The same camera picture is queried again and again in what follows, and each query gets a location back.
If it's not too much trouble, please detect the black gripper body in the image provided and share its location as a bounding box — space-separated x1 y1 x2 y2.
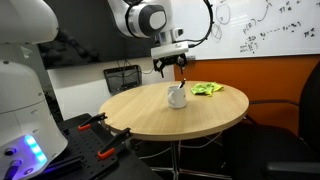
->
152 53 189 72

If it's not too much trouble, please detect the grey marker pen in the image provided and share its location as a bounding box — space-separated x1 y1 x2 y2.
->
177 78 187 90

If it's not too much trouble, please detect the white ceramic mug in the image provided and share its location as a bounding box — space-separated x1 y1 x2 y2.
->
166 84 188 110

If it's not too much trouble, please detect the green yellow crumpled cloth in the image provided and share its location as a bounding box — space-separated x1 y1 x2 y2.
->
190 81 225 98

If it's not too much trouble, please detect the round wooden table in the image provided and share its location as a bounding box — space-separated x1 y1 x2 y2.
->
98 80 251 142

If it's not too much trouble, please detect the black clamp with orange tip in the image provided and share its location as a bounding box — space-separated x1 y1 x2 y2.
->
77 111 109 132
97 127 133 161

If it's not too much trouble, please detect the metal table leg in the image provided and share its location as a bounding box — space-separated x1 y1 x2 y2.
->
169 139 182 180

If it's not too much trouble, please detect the whiteboard with writing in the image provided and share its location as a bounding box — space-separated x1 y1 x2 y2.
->
171 0 320 62

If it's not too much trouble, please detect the black office chair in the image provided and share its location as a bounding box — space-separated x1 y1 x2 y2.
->
223 59 320 180

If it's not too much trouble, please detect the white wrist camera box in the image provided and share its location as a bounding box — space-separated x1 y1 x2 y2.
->
150 42 190 61

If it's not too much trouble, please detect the black wire wall basket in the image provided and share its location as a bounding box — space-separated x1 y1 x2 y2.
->
102 64 144 94

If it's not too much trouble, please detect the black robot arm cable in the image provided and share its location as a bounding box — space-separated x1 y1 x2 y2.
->
179 0 215 50

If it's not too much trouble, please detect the white cable under table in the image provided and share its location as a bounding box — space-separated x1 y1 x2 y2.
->
137 131 224 161

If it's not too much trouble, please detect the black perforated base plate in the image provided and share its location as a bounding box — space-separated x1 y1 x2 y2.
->
39 112 164 180

